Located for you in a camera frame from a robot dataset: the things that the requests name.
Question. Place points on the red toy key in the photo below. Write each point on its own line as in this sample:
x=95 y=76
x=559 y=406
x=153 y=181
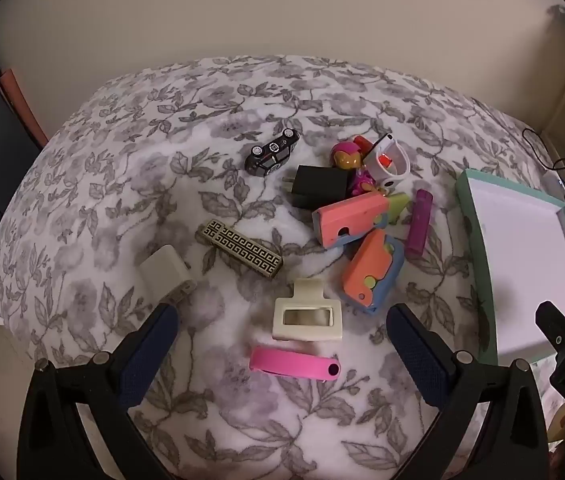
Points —
x=363 y=143

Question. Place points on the salmon pink panel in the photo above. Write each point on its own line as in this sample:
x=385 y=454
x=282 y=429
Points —
x=22 y=105

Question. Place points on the black toy car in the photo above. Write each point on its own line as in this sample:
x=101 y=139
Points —
x=270 y=152

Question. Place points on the black charger plug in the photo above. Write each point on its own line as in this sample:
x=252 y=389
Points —
x=320 y=185

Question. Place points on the pink blue toy knife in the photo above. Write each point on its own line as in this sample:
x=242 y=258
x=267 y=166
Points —
x=347 y=215

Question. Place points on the black gold patterned box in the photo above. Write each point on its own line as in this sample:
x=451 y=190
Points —
x=242 y=247

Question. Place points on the purple tube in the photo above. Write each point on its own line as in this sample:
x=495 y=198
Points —
x=420 y=225

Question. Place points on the cream hair claw clip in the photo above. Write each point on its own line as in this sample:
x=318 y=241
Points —
x=282 y=330

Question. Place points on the pink helmet toy figure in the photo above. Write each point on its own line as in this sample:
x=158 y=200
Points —
x=346 y=157

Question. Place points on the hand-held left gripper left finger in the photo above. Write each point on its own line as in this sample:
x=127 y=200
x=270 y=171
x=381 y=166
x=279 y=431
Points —
x=147 y=347

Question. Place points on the white charger adapter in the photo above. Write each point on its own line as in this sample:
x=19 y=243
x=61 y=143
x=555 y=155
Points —
x=162 y=270

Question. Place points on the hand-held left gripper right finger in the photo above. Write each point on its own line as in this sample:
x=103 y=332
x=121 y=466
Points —
x=415 y=350

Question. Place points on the orange blue toy knife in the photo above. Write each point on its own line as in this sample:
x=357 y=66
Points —
x=370 y=260

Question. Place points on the pink silicone strip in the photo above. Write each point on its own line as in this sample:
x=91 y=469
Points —
x=287 y=362

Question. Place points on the teal cardboard tray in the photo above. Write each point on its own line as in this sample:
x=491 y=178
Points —
x=527 y=260

